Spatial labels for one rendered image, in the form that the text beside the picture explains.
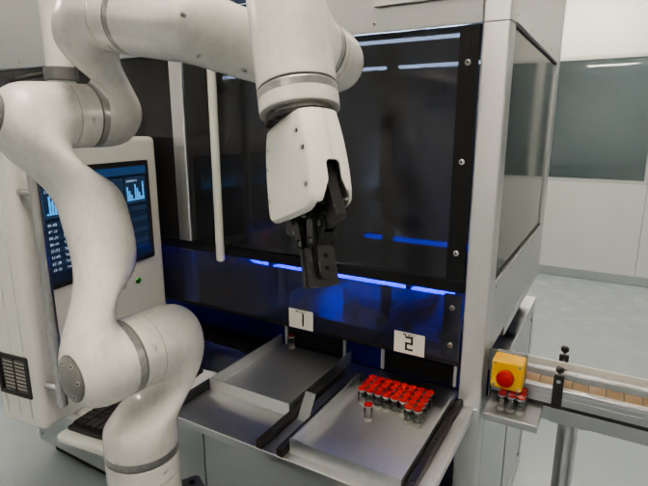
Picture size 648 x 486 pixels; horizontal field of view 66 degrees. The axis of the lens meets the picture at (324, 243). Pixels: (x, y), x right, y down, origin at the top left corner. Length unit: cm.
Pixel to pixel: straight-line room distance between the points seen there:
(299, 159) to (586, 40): 544
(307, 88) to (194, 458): 176
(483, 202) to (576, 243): 471
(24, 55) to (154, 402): 169
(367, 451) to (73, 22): 97
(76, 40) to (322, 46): 39
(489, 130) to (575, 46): 467
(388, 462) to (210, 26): 91
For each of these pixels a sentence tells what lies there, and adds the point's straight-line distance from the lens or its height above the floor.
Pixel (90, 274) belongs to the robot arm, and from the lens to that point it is 82.
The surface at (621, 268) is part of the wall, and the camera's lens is 595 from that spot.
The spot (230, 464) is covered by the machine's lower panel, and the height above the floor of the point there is 41.
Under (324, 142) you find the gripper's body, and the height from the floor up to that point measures 157.
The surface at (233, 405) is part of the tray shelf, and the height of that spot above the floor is 88.
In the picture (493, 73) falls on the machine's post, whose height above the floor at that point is 169.
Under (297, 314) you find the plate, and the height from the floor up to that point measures 103.
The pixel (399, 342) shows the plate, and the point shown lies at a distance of 138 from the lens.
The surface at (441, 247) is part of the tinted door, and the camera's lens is 127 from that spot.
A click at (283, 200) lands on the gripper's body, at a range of 50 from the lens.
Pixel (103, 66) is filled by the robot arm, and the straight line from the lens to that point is 83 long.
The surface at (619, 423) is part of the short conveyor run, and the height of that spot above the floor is 88.
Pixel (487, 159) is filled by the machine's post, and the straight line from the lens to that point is 120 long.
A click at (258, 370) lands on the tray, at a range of 152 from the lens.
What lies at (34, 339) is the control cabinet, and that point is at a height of 106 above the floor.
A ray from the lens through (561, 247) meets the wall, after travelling 593.
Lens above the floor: 158
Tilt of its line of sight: 13 degrees down
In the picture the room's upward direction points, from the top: straight up
